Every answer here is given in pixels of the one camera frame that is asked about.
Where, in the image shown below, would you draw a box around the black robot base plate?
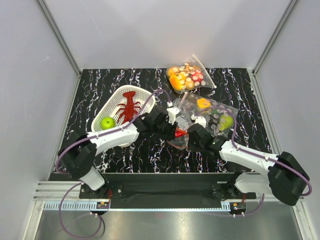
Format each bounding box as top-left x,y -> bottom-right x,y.
79,173 -> 256,211

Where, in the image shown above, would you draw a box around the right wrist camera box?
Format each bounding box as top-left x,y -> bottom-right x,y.
190,114 -> 207,128

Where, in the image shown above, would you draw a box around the red fake chili peppers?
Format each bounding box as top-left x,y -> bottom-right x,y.
174,128 -> 188,138

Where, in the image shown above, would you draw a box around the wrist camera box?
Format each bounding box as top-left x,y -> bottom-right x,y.
190,114 -> 207,128
166,106 -> 181,125

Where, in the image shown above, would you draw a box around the white slotted cable duct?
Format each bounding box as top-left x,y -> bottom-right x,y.
43,201 -> 232,211

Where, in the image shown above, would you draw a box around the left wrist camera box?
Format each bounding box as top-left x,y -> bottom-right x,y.
166,106 -> 181,125

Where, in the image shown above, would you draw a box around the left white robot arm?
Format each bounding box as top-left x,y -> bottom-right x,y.
58,106 -> 181,198

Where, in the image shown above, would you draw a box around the dotted bag with yellow pepper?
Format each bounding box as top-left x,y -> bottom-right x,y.
186,93 -> 239,137

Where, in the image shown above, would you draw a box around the yellow fake bell pepper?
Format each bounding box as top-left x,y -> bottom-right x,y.
196,98 -> 211,111

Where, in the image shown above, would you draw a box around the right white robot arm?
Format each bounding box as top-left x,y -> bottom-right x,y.
187,123 -> 312,206

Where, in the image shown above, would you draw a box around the purple cable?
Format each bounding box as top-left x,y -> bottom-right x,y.
193,105 -> 313,217
54,88 -> 173,239

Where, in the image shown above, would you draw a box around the clear red-zip bag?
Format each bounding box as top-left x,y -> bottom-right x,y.
168,95 -> 198,150

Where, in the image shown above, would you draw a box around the dotted bag of orange fruit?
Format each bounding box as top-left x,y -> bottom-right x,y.
166,54 -> 217,94

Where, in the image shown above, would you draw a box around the green fake apple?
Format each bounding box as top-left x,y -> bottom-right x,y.
100,116 -> 116,130

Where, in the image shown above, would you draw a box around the green fake pear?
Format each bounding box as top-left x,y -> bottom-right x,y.
218,115 -> 234,131

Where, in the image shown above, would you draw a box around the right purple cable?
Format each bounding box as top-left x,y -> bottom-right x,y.
193,105 -> 313,217

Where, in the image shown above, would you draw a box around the white perforated plastic basket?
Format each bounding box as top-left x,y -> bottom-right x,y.
91,85 -> 152,132

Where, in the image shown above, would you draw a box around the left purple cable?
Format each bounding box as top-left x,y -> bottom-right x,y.
54,88 -> 173,239

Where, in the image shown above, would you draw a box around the red fake lobster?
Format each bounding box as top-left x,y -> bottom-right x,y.
116,90 -> 141,124

